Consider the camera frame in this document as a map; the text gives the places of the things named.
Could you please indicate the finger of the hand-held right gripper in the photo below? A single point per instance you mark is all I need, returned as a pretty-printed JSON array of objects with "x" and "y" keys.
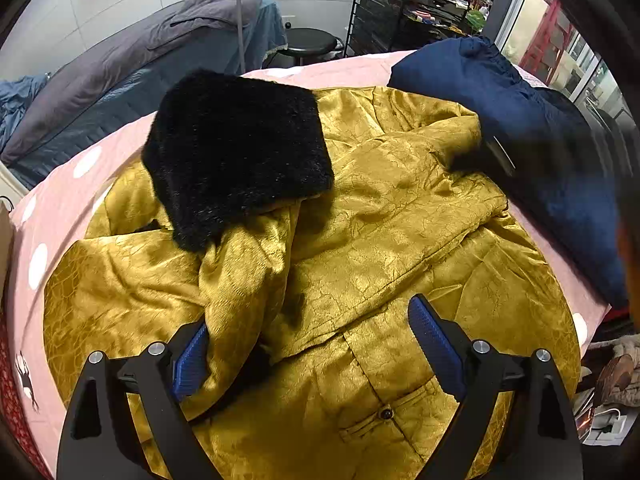
[{"x": 475, "y": 160}]

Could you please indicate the red metal frame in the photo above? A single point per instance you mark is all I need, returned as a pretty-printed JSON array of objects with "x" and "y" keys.
[{"x": 547, "y": 35}]

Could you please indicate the black metal rack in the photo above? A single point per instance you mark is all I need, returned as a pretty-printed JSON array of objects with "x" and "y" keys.
[{"x": 380, "y": 15}]

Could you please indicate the bed with blue cover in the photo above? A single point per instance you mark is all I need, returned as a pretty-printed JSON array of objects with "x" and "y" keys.
[{"x": 100, "y": 127}]

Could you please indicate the gold jacket with black fur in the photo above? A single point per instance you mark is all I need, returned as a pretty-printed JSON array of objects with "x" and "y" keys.
[{"x": 380, "y": 240}]

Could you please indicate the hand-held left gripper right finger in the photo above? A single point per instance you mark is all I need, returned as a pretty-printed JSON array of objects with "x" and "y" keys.
[{"x": 435, "y": 345}]

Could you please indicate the navy blue folded garment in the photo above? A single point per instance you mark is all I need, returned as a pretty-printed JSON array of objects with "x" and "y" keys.
[{"x": 500, "y": 95}]

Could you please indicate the red floral cloth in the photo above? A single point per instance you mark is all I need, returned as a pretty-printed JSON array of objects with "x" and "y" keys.
[{"x": 12, "y": 400}]

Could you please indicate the grey blanket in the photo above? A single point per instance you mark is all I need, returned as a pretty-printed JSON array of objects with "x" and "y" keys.
[{"x": 125, "y": 55}]

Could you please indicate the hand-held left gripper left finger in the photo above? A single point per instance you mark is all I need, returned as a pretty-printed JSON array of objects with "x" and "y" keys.
[{"x": 192, "y": 355}]

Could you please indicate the pink polka dot sheet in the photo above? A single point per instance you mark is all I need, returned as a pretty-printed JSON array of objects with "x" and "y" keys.
[{"x": 55, "y": 195}]

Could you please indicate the black round stool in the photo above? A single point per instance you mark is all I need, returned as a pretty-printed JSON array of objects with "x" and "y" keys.
[{"x": 310, "y": 40}]

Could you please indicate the lilac textured cloth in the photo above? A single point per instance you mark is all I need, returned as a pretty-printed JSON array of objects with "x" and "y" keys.
[{"x": 530, "y": 79}]

